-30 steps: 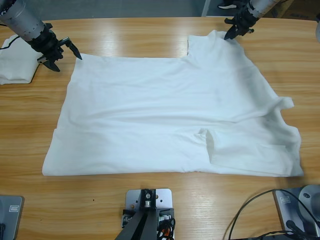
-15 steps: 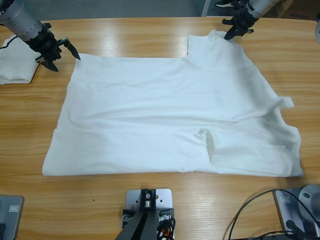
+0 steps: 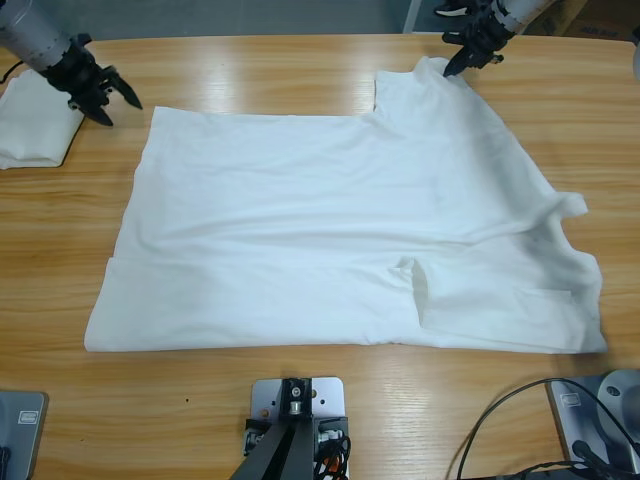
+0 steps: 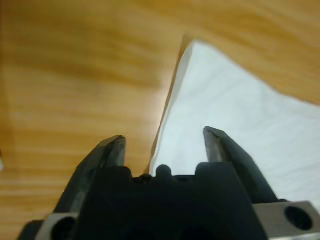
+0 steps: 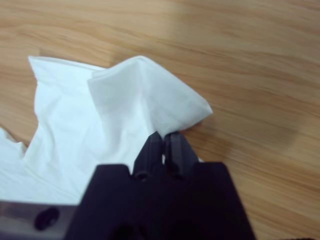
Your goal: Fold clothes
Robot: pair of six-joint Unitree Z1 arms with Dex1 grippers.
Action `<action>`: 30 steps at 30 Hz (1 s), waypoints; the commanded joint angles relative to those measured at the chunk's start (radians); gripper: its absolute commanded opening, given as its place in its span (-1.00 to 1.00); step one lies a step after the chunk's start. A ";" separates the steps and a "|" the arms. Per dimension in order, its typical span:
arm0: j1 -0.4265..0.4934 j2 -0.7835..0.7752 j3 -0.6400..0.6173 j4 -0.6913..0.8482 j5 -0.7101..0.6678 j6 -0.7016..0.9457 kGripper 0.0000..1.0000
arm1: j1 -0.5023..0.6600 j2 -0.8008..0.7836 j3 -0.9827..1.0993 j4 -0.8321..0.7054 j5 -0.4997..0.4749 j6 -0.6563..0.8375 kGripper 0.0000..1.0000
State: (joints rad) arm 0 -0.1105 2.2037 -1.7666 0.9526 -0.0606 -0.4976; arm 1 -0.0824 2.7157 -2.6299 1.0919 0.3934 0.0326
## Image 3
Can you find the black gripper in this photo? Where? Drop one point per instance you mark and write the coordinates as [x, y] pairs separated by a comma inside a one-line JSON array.
[[75, 75], [487, 35]]

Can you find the white t-shirt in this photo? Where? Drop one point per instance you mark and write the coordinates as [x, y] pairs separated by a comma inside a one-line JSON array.
[[300, 200]]

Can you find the white metal leg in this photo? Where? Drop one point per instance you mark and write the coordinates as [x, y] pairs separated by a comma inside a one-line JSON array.
[[414, 15]]

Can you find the folded white cloth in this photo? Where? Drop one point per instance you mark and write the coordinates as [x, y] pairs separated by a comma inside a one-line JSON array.
[[30, 125]]

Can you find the cardboard box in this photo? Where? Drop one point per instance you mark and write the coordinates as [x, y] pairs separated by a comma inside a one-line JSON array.
[[600, 15]]

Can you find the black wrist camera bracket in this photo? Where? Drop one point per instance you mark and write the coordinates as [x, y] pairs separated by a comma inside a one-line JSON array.
[[82, 40]]

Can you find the grey base plate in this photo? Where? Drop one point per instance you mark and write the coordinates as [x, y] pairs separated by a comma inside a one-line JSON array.
[[567, 415], [25, 435]]

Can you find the white mount block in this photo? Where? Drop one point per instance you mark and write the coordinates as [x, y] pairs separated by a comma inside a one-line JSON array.
[[330, 400]]

